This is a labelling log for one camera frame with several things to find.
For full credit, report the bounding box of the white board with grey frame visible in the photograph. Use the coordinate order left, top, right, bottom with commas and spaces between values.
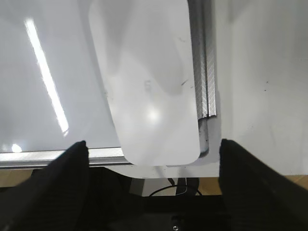
0, 0, 220, 169

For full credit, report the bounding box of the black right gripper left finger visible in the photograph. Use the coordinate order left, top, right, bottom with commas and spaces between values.
0, 141, 111, 231

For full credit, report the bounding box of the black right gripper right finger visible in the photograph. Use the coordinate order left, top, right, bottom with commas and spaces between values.
218, 139, 308, 231

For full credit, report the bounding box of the black cable under table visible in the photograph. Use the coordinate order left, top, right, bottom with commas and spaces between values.
144, 177, 203, 197

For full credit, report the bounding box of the white board eraser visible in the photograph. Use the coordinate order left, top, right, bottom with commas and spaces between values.
89, 0, 200, 166

